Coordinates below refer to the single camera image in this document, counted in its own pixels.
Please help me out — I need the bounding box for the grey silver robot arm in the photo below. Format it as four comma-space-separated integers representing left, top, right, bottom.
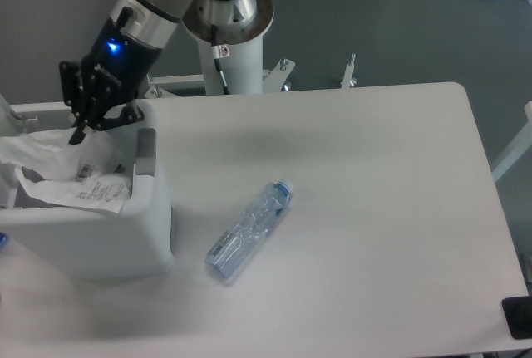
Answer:
59, 0, 273, 145

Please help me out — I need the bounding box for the white plastic wrapper bag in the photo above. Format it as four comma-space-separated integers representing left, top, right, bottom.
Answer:
1, 130, 131, 213

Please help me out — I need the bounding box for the clear plastic water bottle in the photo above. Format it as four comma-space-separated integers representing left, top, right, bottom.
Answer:
204, 179, 293, 283

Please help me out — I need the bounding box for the levelling foot bolt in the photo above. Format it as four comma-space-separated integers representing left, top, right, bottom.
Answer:
340, 53, 357, 89

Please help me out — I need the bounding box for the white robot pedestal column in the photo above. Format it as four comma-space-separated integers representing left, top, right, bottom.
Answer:
196, 37, 263, 96

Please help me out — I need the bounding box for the white trash can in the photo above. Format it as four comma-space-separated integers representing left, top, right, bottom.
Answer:
1, 101, 174, 279

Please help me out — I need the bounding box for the white frame leg right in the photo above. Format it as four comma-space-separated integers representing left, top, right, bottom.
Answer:
491, 101, 531, 183

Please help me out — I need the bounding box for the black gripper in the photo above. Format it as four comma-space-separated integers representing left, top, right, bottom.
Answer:
58, 18, 161, 145

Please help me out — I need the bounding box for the white metal base frame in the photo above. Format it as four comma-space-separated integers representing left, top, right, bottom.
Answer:
141, 58, 296, 99

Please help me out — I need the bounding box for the black device at table edge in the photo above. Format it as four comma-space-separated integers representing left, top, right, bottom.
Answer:
501, 296, 531, 340

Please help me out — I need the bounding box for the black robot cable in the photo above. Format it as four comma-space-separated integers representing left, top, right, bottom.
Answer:
209, 23, 231, 96

